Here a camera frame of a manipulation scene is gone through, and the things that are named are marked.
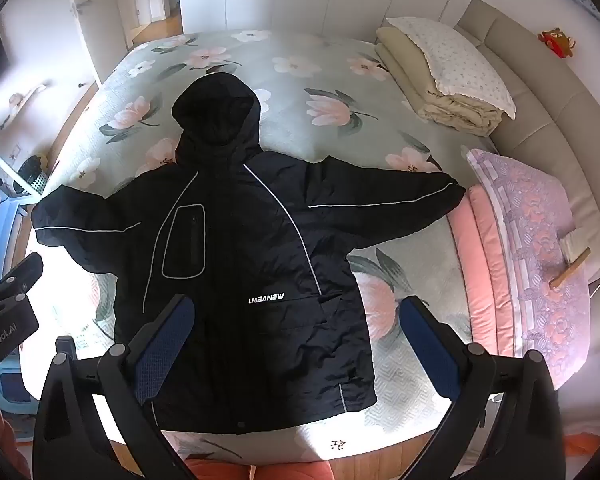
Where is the beige folded quilt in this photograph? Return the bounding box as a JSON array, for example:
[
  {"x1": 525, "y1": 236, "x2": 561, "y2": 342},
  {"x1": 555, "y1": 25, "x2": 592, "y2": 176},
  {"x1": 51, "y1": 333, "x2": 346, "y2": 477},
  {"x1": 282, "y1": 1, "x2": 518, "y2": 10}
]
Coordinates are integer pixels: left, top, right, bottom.
[{"x1": 375, "y1": 26, "x2": 503, "y2": 136}]

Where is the black hooded jacket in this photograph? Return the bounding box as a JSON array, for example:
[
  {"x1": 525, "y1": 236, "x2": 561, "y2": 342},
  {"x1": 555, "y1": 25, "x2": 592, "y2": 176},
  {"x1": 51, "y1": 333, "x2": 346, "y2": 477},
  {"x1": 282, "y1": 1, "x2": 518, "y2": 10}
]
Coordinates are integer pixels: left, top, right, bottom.
[{"x1": 32, "y1": 74, "x2": 465, "y2": 434}]

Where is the wooden bed brush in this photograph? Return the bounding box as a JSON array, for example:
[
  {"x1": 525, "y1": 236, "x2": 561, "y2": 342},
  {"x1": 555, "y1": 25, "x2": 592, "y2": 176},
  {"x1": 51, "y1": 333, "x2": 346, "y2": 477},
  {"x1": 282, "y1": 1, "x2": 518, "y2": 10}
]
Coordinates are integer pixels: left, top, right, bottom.
[{"x1": 550, "y1": 228, "x2": 592, "y2": 289}]

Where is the pink folded quilt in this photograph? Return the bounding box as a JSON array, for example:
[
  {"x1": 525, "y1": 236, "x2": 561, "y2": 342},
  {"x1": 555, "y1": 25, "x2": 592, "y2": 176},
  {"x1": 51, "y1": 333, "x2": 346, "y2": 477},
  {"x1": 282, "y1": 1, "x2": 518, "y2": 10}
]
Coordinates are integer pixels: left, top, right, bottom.
[{"x1": 448, "y1": 184, "x2": 515, "y2": 356}]

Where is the white room door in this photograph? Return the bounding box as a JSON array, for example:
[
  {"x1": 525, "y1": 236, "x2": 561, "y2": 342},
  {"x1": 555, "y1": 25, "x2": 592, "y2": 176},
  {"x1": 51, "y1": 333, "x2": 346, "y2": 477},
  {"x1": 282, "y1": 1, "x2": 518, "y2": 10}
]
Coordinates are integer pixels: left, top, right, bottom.
[{"x1": 70, "y1": 0, "x2": 128, "y2": 86}]

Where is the white dotted pillow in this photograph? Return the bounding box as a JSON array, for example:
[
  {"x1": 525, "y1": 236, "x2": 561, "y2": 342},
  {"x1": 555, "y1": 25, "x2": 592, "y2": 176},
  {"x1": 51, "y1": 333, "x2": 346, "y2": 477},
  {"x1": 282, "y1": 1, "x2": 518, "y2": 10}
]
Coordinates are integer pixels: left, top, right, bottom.
[{"x1": 388, "y1": 16, "x2": 516, "y2": 119}]

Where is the red wall ornament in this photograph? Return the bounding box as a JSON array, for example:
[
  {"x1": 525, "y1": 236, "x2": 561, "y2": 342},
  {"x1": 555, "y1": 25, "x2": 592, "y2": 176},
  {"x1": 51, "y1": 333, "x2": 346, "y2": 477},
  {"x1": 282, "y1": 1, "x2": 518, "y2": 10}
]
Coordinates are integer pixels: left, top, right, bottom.
[{"x1": 538, "y1": 27, "x2": 577, "y2": 58}]

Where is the beige padded headboard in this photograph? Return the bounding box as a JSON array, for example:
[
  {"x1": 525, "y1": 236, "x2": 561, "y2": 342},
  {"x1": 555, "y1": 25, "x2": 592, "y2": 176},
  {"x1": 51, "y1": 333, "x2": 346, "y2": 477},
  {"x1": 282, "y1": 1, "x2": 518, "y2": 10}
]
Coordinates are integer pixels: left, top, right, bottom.
[{"x1": 455, "y1": 0, "x2": 600, "y2": 353}]

